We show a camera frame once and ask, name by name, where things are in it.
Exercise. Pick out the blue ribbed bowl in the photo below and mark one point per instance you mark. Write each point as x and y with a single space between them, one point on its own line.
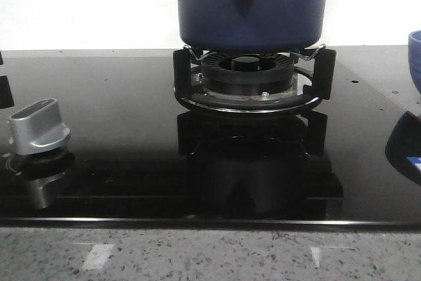
414 57

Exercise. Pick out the blue cooking pot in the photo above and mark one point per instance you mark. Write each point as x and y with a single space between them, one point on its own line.
250 26

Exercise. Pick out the right black burner head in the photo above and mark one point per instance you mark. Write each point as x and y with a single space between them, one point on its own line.
249 74

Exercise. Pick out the black glass gas stove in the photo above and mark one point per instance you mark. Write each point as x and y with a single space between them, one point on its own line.
137 158

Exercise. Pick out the right black pan support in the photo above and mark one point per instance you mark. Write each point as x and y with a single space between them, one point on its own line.
312 83

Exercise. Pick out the black pan support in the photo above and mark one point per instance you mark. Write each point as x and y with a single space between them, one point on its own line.
6 98
312 83

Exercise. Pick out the silver stove knob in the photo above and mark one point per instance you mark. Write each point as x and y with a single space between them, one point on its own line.
38 128

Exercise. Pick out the left black pan support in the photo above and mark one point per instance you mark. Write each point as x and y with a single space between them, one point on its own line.
6 98

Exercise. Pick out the blue white stove sticker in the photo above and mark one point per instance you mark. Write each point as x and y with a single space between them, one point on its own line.
416 162

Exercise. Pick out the metal wire pot trivet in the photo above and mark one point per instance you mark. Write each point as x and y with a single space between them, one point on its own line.
306 54

